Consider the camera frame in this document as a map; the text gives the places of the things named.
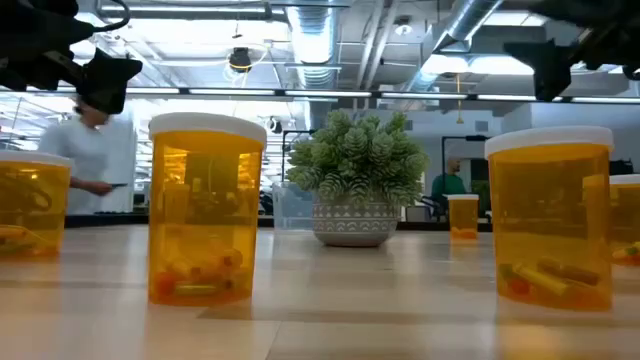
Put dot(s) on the person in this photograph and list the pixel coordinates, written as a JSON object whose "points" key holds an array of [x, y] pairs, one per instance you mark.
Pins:
{"points": [[447, 185], [85, 150]]}

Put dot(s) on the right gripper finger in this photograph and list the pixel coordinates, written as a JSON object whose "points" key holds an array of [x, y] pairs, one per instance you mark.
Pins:
{"points": [[547, 67], [590, 12]]}

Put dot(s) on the ceiling light strip rail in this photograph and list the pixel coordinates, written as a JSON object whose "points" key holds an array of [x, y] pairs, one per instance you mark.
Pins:
{"points": [[325, 93]]}

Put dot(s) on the clear plastic basket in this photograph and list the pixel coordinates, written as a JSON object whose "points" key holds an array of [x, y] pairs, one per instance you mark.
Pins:
{"points": [[292, 210]]}

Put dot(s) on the black aluminium table frame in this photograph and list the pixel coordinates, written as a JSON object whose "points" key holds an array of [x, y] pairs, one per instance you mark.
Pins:
{"points": [[110, 220]]}

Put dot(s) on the silver ventilation duct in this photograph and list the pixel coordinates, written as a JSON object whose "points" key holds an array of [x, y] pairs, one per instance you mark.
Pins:
{"points": [[465, 20], [312, 45]]}

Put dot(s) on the amber pill bottle white cap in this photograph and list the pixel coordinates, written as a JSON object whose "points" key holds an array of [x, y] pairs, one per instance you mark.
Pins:
{"points": [[627, 220], [462, 217], [30, 210], [550, 220], [207, 210]]}

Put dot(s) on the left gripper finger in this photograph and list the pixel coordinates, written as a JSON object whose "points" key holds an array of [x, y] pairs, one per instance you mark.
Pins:
{"points": [[107, 82], [45, 30]]}

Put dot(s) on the black ceiling-mounted device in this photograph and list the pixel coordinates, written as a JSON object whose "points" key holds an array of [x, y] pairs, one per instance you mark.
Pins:
{"points": [[240, 59]]}

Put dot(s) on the artificial succulent in patterned pot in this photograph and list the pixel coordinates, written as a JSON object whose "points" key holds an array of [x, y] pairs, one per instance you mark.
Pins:
{"points": [[357, 165]]}

